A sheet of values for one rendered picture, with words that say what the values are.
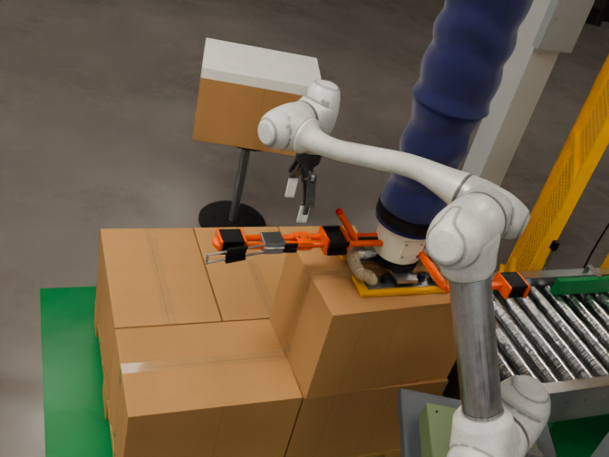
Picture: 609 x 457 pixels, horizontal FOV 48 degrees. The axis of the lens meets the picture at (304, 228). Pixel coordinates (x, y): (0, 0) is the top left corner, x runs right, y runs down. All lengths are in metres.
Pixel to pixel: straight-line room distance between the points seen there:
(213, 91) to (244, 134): 0.28
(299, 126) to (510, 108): 1.96
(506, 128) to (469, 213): 2.10
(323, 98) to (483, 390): 0.86
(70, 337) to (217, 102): 1.32
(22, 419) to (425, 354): 1.59
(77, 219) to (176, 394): 1.83
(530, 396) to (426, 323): 0.59
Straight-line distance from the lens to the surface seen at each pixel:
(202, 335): 2.59
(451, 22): 1.99
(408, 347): 2.49
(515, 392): 1.97
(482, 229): 1.58
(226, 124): 3.56
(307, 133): 1.80
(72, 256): 3.75
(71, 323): 3.38
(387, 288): 2.33
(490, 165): 3.75
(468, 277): 1.62
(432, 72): 2.04
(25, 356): 3.25
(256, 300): 2.78
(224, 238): 2.12
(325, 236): 2.23
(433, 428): 2.15
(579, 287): 3.51
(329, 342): 2.28
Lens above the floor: 2.35
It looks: 34 degrees down
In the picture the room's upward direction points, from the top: 15 degrees clockwise
